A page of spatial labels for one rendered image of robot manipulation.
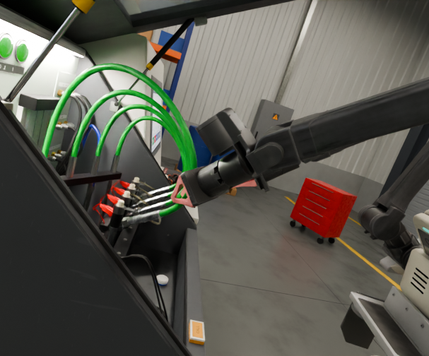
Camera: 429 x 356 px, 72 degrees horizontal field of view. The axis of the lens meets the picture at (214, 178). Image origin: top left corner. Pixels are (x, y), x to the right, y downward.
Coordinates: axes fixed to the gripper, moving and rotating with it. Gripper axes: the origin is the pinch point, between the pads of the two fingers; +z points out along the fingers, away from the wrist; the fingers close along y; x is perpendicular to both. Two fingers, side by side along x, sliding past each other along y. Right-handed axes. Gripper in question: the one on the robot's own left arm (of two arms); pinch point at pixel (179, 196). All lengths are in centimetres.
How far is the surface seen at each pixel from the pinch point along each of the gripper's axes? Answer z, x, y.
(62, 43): 15.3, -47.5, 2.9
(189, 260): 23.5, 17.2, -15.1
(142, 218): 8.0, 1.2, 5.1
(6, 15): 1.1, -39.8, 20.3
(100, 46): 27, -58, -17
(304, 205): 172, 67, -403
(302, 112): 224, -120, -708
